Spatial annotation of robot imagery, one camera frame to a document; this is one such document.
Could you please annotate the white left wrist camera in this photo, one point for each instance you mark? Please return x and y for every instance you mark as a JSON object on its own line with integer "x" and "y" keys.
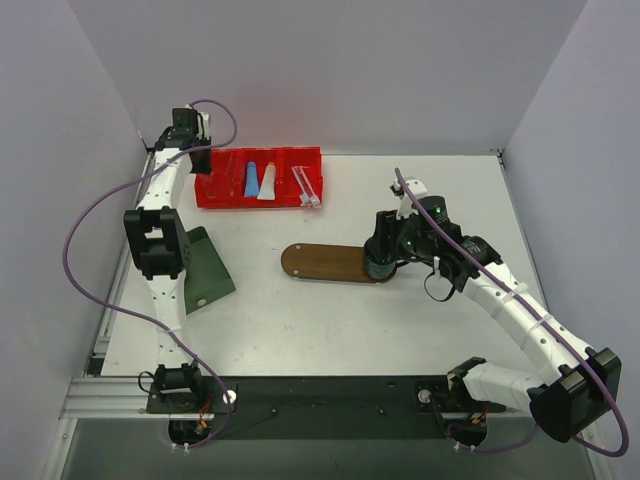
{"x": 203, "y": 122}

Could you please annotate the dark green enamel mug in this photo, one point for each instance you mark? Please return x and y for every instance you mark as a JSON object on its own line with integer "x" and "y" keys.
{"x": 379, "y": 269}

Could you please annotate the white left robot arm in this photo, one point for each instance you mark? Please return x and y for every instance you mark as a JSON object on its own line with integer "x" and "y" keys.
{"x": 160, "y": 249}

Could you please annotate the toothbrush in clear wrapper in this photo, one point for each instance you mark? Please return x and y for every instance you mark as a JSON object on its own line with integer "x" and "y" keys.
{"x": 308, "y": 196}

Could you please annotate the oval wooden tray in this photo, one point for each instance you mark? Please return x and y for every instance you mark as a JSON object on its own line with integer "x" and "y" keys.
{"x": 332, "y": 263}

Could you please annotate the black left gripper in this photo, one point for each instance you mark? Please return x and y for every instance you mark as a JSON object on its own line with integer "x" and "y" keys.
{"x": 201, "y": 157}

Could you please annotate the blue toothpaste tube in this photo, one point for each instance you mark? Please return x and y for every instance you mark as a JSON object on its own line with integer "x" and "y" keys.
{"x": 252, "y": 186}

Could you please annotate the white toothpaste tube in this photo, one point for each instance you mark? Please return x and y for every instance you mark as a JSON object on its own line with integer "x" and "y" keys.
{"x": 267, "y": 187}

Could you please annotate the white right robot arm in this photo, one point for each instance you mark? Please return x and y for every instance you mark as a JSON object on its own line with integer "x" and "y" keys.
{"x": 572, "y": 384}

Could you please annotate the green metal tray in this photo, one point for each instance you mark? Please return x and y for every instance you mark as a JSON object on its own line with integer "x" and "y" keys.
{"x": 207, "y": 278}

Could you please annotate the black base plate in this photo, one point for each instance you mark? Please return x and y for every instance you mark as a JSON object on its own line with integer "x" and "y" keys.
{"x": 316, "y": 408}

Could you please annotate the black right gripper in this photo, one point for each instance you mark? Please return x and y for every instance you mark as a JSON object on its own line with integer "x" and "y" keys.
{"x": 378, "y": 240}

